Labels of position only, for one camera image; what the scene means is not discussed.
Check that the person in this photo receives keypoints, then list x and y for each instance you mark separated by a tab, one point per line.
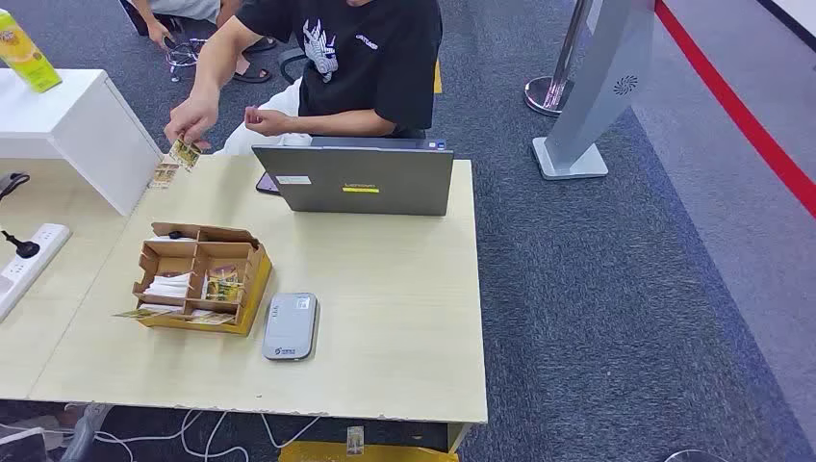
370	76
185	7

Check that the person's right forearm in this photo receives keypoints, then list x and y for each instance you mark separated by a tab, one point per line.
223	64

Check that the white cabinet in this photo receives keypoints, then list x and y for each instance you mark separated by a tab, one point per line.
64	108

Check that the black power plug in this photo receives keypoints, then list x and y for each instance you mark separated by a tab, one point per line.
27	249

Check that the black smartphone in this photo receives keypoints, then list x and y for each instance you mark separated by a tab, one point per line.
266	183

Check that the chrome stool base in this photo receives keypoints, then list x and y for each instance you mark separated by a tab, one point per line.
185	56

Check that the patterned card stack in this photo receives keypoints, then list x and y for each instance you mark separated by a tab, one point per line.
223	285

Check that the cardboard card organizer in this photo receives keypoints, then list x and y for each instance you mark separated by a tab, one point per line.
248	300

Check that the person's left forearm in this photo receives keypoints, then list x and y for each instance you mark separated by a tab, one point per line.
344	124

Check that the grey laptop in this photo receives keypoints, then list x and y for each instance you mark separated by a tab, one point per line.
357	182

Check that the person's left hand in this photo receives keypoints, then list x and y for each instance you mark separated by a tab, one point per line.
268	121

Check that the white power strip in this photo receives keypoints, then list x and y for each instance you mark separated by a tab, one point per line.
35	258

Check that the person's right hand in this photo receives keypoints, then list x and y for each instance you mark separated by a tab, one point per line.
194	118

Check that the green yellow juice carton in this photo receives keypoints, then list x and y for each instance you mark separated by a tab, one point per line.
25	54

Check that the chrome stanchion post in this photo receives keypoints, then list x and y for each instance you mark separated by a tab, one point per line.
561	70

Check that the small black object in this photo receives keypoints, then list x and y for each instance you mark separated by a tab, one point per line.
175	235

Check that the person's hand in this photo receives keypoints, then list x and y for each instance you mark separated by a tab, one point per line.
160	33

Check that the silver kiosk stand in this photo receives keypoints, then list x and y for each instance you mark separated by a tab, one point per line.
593	83

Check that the grey card reader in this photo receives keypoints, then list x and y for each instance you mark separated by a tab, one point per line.
290	326

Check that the black sandal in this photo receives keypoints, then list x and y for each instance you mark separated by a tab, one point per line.
262	44
253	76

